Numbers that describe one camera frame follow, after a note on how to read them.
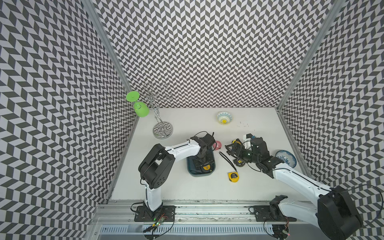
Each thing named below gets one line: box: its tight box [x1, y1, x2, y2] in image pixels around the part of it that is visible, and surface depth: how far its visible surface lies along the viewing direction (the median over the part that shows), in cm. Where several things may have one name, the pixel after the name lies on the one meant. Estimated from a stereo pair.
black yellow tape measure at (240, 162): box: [236, 157, 246, 167], surface depth 89 cm
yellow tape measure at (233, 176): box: [219, 151, 240, 183], surface depth 84 cm
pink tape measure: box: [213, 140, 222, 151], surface depth 98 cm
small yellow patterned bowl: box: [217, 111, 233, 125], surface depth 113 cm
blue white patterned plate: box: [275, 150, 297, 169], surface depth 91 cm
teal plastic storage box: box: [186, 148, 216, 177], surface depth 86 cm
